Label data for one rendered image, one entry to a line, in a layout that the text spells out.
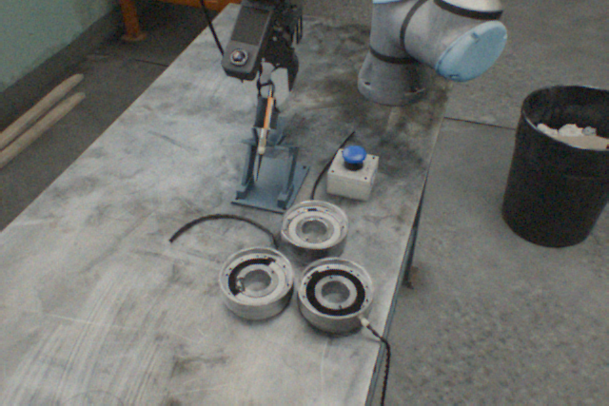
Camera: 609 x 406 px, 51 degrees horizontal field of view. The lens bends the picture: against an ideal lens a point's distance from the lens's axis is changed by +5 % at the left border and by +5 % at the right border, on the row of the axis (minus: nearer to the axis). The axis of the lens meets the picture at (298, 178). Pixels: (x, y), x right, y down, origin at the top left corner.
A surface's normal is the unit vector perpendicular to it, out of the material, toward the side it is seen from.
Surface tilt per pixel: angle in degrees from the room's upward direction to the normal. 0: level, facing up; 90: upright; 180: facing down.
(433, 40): 77
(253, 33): 33
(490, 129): 0
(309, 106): 0
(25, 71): 90
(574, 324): 0
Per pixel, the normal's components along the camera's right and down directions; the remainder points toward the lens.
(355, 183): -0.33, 0.62
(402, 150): 0.00, -0.76
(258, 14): -0.11, -0.30
